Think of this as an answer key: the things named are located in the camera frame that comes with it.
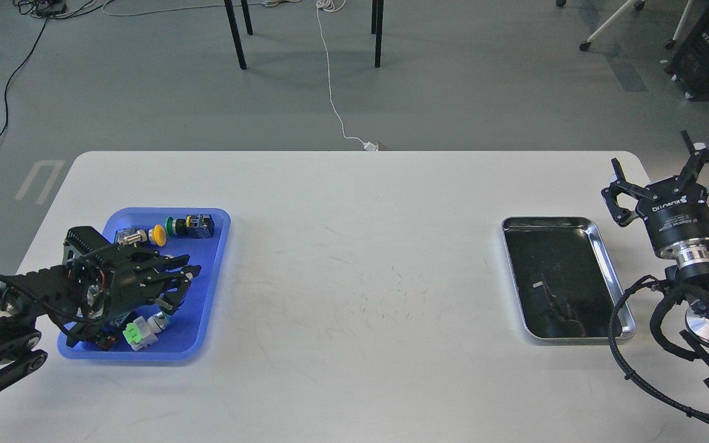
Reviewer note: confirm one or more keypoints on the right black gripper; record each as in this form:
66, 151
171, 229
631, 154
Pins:
677, 218

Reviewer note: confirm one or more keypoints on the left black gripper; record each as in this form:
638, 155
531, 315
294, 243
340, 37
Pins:
131, 278

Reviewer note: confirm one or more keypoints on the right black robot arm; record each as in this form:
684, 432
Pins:
680, 321

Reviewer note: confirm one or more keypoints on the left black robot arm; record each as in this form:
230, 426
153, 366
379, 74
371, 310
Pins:
60, 292

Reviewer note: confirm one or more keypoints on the blue plastic tray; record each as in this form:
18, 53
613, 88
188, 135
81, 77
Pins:
186, 332

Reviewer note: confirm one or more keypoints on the red emergency stop button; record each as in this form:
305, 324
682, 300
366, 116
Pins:
99, 335

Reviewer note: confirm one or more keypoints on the silver metal tray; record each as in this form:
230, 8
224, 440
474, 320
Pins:
565, 283

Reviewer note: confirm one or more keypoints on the white chair base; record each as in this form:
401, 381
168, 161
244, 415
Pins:
636, 8

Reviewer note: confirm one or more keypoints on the black table leg left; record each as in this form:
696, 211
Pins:
233, 25

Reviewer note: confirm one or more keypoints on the black table leg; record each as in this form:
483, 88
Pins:
233, 25
377, 11

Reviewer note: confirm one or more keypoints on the black table leg right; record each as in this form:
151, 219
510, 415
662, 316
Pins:
377, 11

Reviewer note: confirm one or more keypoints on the yellow push button switch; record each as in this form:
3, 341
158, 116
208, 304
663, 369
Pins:
155, 236

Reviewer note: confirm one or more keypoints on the silver switch with green block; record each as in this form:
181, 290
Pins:
141, 332

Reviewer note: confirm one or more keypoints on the green push button switch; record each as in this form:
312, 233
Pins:
195, 226

